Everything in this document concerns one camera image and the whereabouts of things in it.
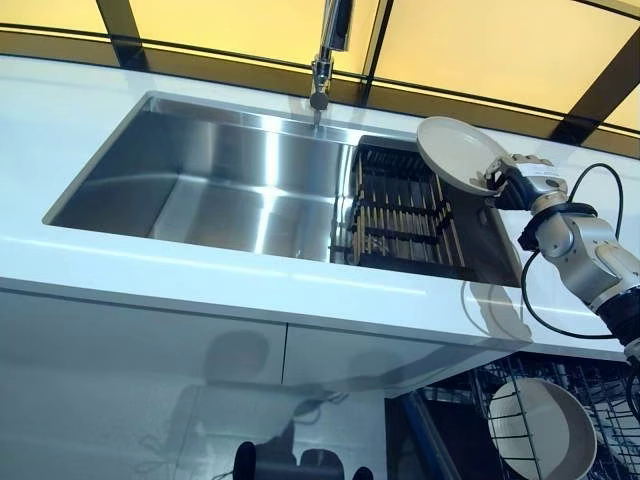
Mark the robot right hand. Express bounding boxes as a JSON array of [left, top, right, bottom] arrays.
[[469, 153, 569, 211]]

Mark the deep beige plate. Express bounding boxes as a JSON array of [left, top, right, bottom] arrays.
[[488, 377, 599, 480]]

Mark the dishwasher door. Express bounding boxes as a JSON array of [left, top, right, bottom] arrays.
[[384, 393, 467, 480]]

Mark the black sink dish rack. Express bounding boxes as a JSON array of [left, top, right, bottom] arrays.
[[327, 134, 476, 282]]

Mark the chrome kitchen faucet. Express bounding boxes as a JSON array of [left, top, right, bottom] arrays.
[[309, 0, 357, 137]]

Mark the white cabinet door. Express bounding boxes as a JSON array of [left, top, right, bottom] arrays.
[[281, 323, 507, 480], [0, 289, 290, 480]]

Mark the stainless steel sink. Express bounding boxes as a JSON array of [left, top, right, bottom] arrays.
[[42, 89, 524, 289]]

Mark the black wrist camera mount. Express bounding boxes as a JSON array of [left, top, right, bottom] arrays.
[[519, 201, 599, 251]]

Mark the wire dishwasher rack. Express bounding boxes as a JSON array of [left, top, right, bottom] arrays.
[[419, 352, 640, 480]]

